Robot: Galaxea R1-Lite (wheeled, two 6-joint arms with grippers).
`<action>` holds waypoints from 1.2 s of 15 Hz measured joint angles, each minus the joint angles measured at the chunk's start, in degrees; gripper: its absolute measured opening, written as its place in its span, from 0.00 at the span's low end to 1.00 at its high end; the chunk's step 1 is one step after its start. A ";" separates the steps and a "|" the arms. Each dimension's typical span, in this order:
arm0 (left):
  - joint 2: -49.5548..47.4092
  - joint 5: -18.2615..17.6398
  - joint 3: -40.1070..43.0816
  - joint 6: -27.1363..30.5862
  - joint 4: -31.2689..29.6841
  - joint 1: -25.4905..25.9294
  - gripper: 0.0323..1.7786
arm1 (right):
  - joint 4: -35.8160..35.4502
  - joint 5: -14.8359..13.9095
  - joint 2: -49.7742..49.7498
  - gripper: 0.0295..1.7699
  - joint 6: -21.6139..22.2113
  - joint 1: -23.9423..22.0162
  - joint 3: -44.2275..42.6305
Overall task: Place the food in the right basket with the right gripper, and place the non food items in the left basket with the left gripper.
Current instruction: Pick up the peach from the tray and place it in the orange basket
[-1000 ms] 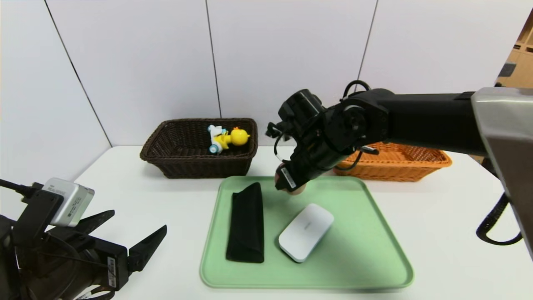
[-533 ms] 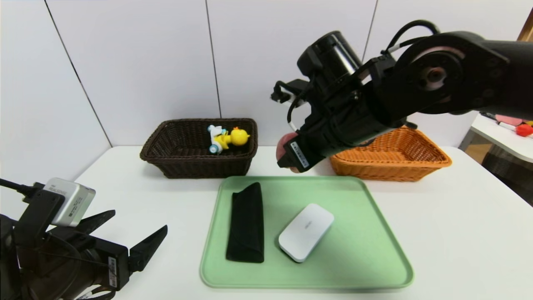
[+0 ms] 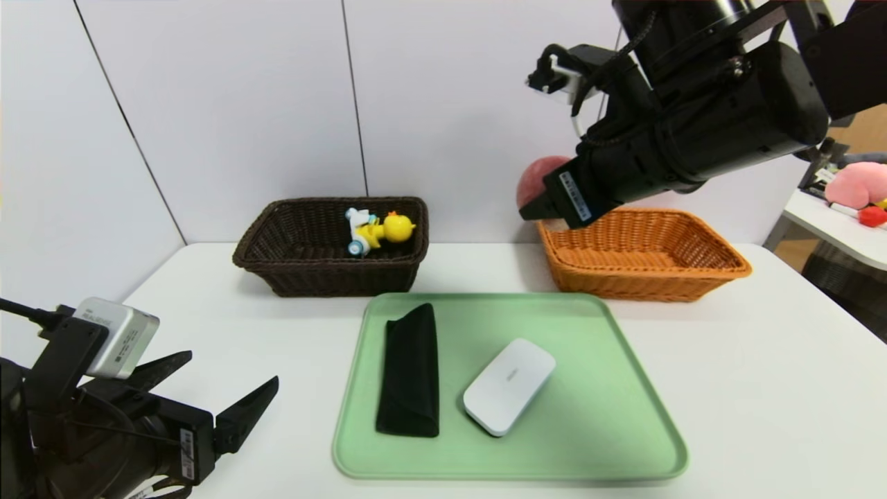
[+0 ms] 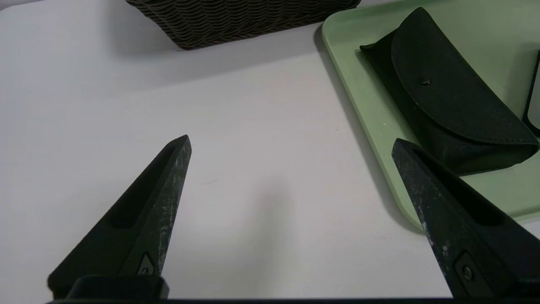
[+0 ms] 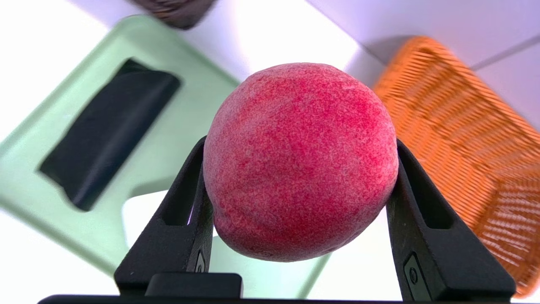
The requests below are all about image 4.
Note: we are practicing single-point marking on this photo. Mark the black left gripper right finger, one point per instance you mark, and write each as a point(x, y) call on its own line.
point(464, 236)

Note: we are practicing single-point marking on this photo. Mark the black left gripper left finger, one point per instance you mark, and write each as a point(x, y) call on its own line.
point(139, 228)

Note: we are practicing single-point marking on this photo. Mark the dark brown wicker basket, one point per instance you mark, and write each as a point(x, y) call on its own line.
point(236, 21)

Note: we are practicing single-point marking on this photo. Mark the black glasses case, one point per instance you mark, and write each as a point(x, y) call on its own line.
point(443, 97)

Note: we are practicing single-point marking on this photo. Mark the white rounded power bank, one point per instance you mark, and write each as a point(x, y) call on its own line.
point(535, 101)

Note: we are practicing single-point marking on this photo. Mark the light green plastic tray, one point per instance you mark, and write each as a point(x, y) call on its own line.
point(485, 25)

